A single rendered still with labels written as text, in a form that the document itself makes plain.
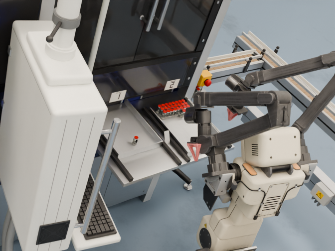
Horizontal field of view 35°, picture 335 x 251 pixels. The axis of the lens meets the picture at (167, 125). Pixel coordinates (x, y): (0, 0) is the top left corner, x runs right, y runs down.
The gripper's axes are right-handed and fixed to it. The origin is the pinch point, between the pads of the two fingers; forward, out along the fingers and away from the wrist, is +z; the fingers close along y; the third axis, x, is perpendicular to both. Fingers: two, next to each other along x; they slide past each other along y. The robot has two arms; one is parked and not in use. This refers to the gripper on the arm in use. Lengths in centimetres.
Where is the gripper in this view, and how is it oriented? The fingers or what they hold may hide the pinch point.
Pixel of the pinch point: (230, 119)
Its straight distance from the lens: 263.4
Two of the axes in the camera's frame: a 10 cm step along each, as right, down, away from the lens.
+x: -7.8, 2.0, -5.9
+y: -5.5, -6.7, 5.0
